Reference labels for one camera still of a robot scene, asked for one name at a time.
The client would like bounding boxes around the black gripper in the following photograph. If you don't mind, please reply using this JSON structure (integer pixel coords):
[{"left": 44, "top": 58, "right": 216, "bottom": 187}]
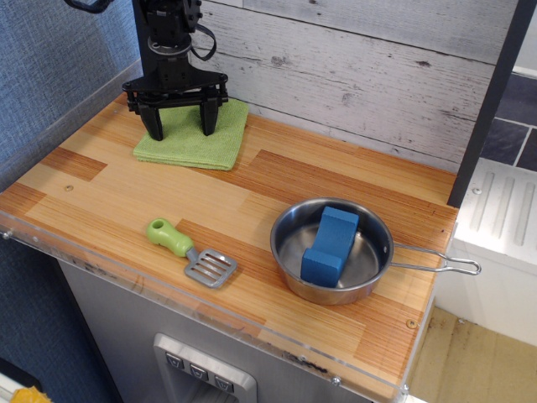
[{"left": 123, "top": 51, "right": 228, "bottom": 141}]

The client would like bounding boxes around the green rag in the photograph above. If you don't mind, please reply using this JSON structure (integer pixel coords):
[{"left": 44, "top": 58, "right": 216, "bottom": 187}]
[{"left": 133, "top": 99, "right": 248, "bottom": 171}]

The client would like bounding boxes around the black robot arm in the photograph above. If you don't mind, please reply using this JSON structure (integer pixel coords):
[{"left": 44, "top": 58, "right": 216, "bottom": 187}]
[{"left": 123, "top": 1, "right": 228, "bottom": 141}]

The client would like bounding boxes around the blue wooden block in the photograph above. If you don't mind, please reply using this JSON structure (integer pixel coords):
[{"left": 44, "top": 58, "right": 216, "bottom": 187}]
[{"left": 300, "top": 207, "right": 359, "bottom": 288}]

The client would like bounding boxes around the silver dispenser panel with buttons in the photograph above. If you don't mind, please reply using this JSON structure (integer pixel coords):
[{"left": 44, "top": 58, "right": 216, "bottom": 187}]
[{"left": 153, "top": 333, "right": 258, "bottom": 402}]

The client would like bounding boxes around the yellow object at corner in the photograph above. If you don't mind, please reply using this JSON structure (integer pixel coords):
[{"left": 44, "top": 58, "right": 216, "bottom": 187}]
[{"left": 9, "top": 387, "right": 52, "bottom": 403}]

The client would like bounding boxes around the white ribbed sink drainer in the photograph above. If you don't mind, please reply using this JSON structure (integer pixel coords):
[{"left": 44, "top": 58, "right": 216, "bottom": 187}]
[{"left": 454, "top": 158, "right": 536, "bottom": 265}]

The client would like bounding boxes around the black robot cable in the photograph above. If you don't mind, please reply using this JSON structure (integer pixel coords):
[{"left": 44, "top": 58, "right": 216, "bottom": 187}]
[{"left": 62, "top": 0, "right": 219, "bottom": 62}]

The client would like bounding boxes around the green-handled toy spatula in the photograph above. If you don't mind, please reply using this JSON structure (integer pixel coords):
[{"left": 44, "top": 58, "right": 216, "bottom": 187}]
[{"left": 146, "top": 218, "right": 237, "bottom": 289}]

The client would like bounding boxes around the silver pot with wire handle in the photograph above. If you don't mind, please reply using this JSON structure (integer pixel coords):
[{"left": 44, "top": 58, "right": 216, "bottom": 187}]
[{"left": 269, "top": 197, "right": 482, "bottom": 306}]

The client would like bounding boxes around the dark grey right post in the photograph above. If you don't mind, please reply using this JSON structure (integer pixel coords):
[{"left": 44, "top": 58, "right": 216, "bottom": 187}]
[{"left": 447, "top": 0, "right": 536, "bottom": 208}]

